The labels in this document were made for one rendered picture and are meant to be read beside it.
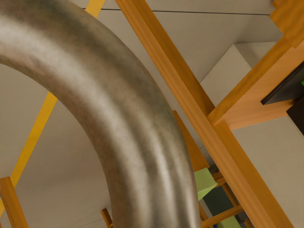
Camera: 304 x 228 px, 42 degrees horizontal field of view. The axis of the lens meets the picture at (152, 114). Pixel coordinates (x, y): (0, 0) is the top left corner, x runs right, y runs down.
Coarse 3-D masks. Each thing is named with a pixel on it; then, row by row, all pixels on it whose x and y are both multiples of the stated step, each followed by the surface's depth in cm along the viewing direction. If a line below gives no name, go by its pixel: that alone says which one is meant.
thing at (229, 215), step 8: (216, 176) 613; (224, 184) 679; (232, 200) 669; (200, 208) 566; (232, 208) 589; (240, 208) 597; (104, 216) 539; (200, 216) 564; (216, 216) 566; (224, 216) 573; (232, 216) 590; (240, 216) 602; (112, 224) 528; (208, 224) 551; (216, 224) 581; (224, 224) 574; (232, 224) 581; (248, 224) 650
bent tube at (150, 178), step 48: (0, 0) 12; (48, 0) 13; (0, 48) 13; (48, 48) 12; (96, 48) 13; (96, 96) 12; (144, 96) 13; (96, 144) 13; (144, 144) 12; (144, 192) 12; (192, 192) 13
